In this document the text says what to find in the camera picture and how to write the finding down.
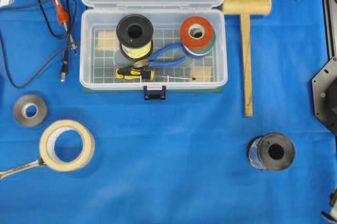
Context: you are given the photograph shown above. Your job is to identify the blue wire spool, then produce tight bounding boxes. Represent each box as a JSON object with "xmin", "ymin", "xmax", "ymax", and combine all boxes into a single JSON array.
[{"xmin": 246, "ymin": 132, "xmax": 295, "ymax": 171}]

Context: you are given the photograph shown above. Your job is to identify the yellow wire spool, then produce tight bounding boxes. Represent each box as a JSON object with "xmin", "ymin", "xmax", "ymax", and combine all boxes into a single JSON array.
[{"xmin": 116, "ymin": 14, "xmax": 154, "ymax": 61}]

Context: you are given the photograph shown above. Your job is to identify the grey tape roll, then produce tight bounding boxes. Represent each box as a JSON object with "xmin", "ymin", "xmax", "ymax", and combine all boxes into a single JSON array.
[{"xmin": 13, "ymin": 94, "xmax": 48, "ymax": 127}]

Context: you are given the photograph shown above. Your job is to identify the black soldering iron cable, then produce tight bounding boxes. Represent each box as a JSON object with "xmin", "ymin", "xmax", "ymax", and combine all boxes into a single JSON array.
[{"xmin": 0, "ymin": 0, "xmax": 80, "ymax": 89}]

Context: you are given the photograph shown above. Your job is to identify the green tape roll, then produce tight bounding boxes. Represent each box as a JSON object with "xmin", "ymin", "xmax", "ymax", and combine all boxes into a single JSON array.
[{"xmin": 184, "ymin": 33, "xmax": 216, "ymax": 56}]

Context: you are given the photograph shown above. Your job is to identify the blue handled pliers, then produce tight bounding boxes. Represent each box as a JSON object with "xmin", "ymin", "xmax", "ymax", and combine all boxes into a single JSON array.
[{"xmin": 122, "ymin": 44, "xmax": 186, "ymax": 72}]

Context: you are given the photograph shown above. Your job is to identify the blue table cloth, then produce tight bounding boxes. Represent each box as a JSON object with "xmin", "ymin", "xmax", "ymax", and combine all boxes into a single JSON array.
[{"xmin": 1, "ymin": 0, "xmax": 336, "ymax": 223}]

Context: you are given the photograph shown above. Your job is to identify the black table frame rail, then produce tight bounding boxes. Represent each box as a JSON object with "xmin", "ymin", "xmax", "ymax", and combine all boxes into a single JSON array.
[{"xmin": 322, "ymin": 0, "xmax": 336, "ymax": 59}]

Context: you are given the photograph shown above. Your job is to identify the metal wrench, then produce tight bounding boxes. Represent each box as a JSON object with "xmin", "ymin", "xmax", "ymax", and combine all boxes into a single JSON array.
[{"xmin": 0, "ymin": 157, "xmax": 46, "ymax": 179}]

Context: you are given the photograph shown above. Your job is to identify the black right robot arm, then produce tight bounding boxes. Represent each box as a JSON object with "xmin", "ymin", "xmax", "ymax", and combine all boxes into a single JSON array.
[{"xmin": 312, "ymin": 57, "xmax": 336, "ymax": 136}]

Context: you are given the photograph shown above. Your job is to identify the red tape roll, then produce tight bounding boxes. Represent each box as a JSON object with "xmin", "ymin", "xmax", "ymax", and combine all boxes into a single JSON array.
[{"xmin": 180, "ymin": 16, "xmax": 215, "ymax": 50}]

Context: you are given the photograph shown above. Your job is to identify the wooden mallet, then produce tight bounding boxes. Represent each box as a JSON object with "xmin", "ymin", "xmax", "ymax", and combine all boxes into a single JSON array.
[{"xmin": 221, "ymin": 0, "xmax": 272, "ymax": 117}]

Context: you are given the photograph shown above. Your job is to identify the clear plastic tool box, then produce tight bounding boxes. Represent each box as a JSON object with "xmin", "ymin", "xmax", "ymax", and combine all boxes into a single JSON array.
[{"xmin": 80, "ymin": 0, "xmax": 227, "ymax": 91}]

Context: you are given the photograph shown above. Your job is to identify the beige masking tape roll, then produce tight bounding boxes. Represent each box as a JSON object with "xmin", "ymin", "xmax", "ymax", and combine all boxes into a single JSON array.
[{"xmin": 39, "ymin": 120, "xmax": 95, "ymax": 172}]

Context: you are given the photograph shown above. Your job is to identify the orange soldering iron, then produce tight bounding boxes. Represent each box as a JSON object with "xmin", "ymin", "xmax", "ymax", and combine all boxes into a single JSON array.
[{"xmin": 53, "ymin": 0, "xmax": 70, "ymax": 32}]

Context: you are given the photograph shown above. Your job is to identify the yellow black screwdriver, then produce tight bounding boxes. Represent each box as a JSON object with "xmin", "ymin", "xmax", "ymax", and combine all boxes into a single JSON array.
[{"xmin": 115, "ymin": 67, "xmax": 196, "ymax": 81}]

